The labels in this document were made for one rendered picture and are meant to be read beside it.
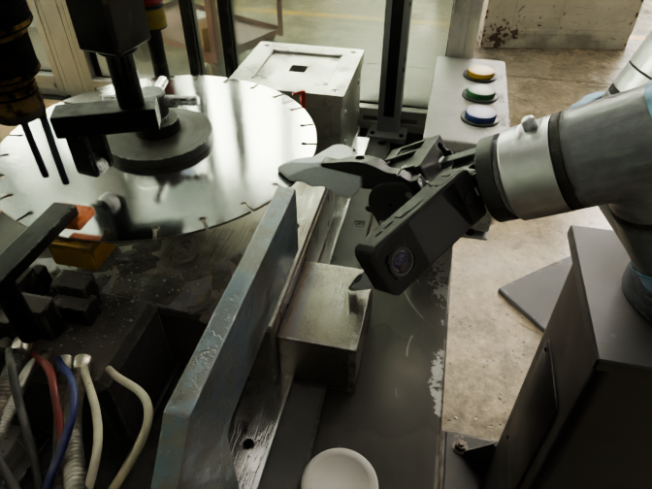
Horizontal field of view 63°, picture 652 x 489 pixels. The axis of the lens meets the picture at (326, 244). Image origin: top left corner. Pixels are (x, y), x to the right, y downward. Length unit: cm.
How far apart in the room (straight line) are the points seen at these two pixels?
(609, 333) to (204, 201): 49
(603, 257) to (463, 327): 91
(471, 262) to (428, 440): 136
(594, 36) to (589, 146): 346
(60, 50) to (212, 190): 75
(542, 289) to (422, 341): 122
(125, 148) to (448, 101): 44
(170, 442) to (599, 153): 32
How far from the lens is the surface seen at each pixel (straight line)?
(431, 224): 41
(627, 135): 40
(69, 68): 122
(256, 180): 51
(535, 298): 179
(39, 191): 56
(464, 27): 93
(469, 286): 179
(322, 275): 59
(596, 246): 83
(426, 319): 65
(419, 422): 57
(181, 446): 29
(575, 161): 40
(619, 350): 70
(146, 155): 55
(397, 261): 39
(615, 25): 388
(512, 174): 41
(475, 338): 165
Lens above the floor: 123
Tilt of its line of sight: 41 degrees down
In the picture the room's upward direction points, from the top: straight up
